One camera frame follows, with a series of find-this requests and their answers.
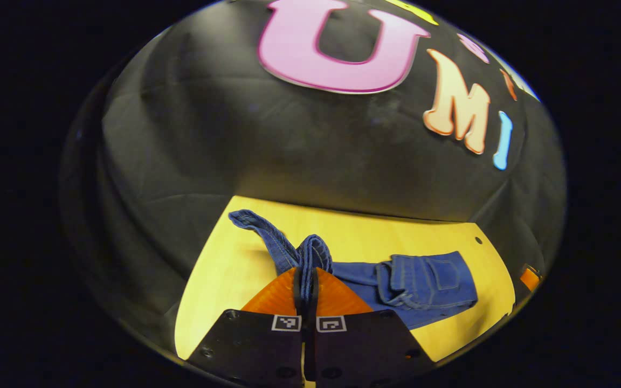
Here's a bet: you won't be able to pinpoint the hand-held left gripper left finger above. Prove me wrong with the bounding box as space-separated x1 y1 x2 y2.
187 267 306 386

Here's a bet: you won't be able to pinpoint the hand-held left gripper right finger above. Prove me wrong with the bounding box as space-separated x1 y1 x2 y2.
309 267 436 386

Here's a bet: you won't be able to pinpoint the blue denim jeans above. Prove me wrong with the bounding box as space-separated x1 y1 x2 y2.
228 209 479 330

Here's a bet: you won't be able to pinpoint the black backdrop cloth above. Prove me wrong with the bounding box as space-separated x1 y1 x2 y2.
60 0 567 345

